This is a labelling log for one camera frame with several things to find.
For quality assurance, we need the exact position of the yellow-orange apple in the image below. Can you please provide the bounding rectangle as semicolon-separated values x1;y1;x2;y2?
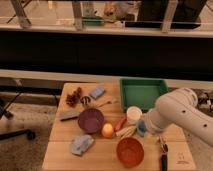
102;123;114;138

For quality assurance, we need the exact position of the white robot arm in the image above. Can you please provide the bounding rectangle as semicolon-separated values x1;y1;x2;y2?
144;88;213;147

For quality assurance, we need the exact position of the green plastic tray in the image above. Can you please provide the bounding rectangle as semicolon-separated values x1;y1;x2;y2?
120;78;168;111

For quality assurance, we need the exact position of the blue sponge block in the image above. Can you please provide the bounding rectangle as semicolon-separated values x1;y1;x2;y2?
89;87;105;100

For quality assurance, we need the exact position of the black round clip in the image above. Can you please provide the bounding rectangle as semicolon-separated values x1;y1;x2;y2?
80;96;91;105

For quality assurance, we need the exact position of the purple bowl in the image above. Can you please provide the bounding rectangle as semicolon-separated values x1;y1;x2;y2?
78;108;105;134

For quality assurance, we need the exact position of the orange carrot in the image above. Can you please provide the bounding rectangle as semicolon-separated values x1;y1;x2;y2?
114;116;126;131

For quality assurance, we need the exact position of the white cup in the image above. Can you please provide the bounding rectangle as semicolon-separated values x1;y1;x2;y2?
126;106;142;124

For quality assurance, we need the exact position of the grey brush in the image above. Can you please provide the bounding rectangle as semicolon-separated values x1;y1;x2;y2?
60;112;79;121

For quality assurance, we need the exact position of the blue cup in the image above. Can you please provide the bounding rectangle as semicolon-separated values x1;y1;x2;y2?
137;121;146;136

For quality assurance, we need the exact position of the blue crumpled cloth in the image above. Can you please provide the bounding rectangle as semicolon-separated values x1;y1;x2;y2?
70;134;94;156

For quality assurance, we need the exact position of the green background bin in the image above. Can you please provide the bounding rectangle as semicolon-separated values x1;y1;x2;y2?
83;17;102;26

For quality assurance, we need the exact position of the orange bowl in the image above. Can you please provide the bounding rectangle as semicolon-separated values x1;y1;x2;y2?
116;137;144;168

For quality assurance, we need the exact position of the black chair base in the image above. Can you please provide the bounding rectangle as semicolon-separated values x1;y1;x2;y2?
0;93;36;140

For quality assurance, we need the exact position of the black-handled tool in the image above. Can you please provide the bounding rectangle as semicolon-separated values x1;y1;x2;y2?
157;134;169;171

